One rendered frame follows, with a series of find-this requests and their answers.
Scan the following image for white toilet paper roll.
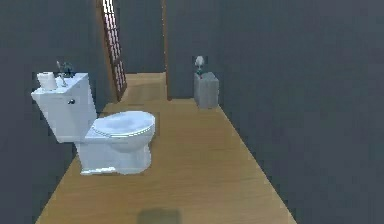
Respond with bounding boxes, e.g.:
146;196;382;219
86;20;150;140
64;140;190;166
36;71;58;92

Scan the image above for brown lattice room door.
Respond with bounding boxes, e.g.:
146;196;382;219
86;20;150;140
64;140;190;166
96;0;128;103

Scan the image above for grey square bin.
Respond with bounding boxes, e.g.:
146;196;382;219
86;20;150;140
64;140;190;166
193;71;220;110

